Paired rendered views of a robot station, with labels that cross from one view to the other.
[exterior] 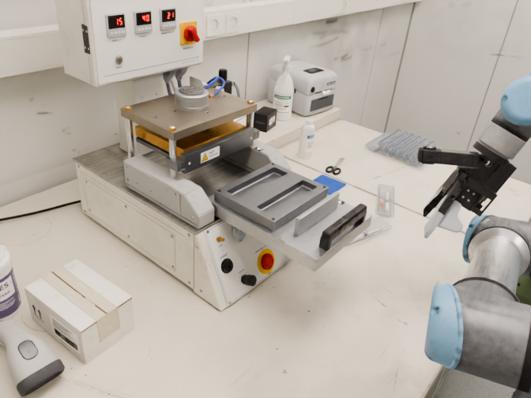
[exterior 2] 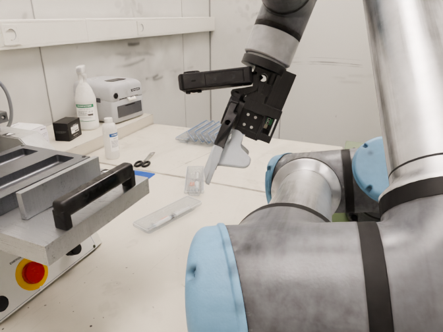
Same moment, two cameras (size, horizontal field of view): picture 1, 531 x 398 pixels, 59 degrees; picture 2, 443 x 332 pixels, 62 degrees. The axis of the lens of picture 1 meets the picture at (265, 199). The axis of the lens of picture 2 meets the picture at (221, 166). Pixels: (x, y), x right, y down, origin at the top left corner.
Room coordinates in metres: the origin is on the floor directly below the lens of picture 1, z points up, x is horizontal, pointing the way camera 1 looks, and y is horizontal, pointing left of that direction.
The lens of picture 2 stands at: (0.28, -0.23, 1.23)
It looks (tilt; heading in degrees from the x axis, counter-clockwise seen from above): 22 degrees down; 347
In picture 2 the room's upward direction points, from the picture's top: straight up
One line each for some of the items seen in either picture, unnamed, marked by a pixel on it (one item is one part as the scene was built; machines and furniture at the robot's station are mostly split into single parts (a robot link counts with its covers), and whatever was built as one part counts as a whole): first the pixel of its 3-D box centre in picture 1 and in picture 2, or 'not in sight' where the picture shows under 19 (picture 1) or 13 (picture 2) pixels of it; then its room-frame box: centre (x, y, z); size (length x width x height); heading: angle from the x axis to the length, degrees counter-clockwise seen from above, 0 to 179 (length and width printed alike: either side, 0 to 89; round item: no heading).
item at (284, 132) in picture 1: (255, 128); (61, 141); (1.74, 0.07, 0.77); 0.84 x 0.30 x 0.04; 144
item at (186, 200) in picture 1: (167, 189); not in sight; (0.89, 0.22, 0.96); 0.25 x 0.05 x 0.07; 54
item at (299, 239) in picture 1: (288, 206); (31, 187); (0.86, -0.05, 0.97); 0.30 x 0.22 x 0.08; 54
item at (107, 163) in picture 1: (182, 169); not in sight; (1.07, 0.22, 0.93); 0.46 x 0.35 x 0.01; 54
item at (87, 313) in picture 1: (80, 308); not in sight; (0.68, 0.35, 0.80); 0.19 x 0.13 x 0.09; 54
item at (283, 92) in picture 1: (284, 88); (84, 97); (1.82, -0.03, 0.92); 0.09 x 0.08 x 0.25; 175
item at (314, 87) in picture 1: (303, 87); (109, 98); (1.99, -0.11, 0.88); 0.25 x 0.20 x 0.17; 48
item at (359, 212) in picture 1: (344, 225); (98, 192); (0.78, -0.16, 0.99); 0.15 x 0.02 x 0.04; 144
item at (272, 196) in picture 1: (273, 193); (8, 176); (0.89, -0.01, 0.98); 0.20 x 0.17 x 0.03; 144
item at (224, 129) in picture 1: (194, 122); not in sight; (1.05, 0.19, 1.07); 0.22 x 0.17 x 0.10; 144
